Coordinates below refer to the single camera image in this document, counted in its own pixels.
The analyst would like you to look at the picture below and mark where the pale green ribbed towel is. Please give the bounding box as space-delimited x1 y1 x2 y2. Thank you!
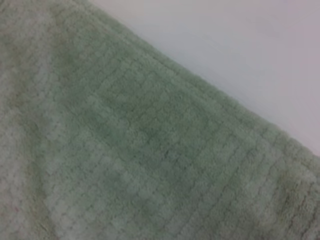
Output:
0 0 320 240

